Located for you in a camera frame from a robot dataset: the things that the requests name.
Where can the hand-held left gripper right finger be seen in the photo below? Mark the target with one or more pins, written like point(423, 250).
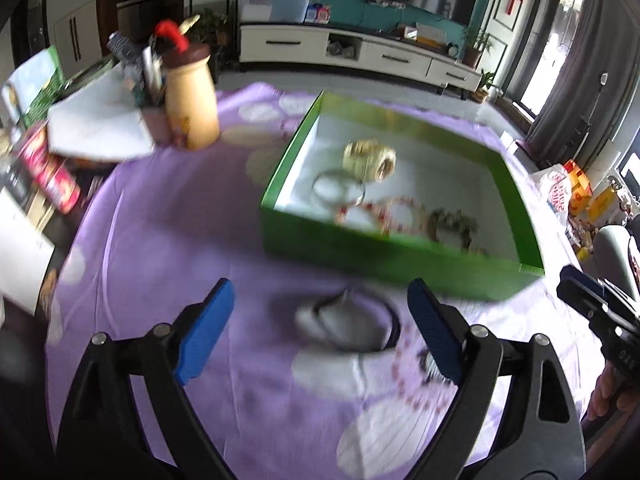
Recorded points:
point(435, 330)

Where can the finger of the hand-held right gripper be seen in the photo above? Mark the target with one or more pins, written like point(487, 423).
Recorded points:
point(595, 287)
point(580, 300)

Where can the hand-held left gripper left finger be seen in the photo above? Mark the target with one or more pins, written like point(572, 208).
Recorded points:
point(207, 330)

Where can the black wristwatch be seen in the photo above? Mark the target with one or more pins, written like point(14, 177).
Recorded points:
point(387, 320)

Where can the green cardboard box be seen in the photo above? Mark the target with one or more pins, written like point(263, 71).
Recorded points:
point(400, 260)

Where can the cream wristwatch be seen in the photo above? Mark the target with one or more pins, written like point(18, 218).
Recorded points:
point(370, 160)

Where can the silver bangle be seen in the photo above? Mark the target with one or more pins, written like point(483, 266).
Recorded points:
point(325, 180)

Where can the person's right hand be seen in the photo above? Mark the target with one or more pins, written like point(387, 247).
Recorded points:
point(605, 392)

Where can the grey chair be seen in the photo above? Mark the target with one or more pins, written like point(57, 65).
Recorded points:
point(617, 247)

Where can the purple floral cloth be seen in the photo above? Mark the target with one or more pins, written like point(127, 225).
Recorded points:
point(175, 240)

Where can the white organizer box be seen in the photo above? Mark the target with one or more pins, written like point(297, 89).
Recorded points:
point(20, 255)

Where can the pink can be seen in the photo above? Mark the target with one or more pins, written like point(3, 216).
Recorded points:
point(37, 155)
point(62, 187)

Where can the grey curtain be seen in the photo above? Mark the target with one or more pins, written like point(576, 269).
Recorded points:
point(575, 70)

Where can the yellow bear bottle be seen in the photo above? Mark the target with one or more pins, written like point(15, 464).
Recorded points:
point(192, 105)

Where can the small potted plant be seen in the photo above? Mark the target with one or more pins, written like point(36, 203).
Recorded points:
point(487, 87)

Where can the white paper sheets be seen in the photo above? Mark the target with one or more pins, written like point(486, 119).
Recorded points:
point(97, 125)

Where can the pen holder with pens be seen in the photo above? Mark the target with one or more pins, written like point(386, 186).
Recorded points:
point(150, 85)

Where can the large potted plant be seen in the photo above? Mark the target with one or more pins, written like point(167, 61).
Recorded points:
point(475, 47)

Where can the small alarm clock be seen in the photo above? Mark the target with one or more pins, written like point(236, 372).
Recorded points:
point(452, 51)

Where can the green and white carton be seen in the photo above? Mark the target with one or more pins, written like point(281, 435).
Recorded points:
point(37, 85)

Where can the white tv cabinet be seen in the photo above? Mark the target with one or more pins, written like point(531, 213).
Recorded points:
point(300, 42)

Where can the clear plastic storage box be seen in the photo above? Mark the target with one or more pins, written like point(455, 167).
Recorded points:
point(272, 7)

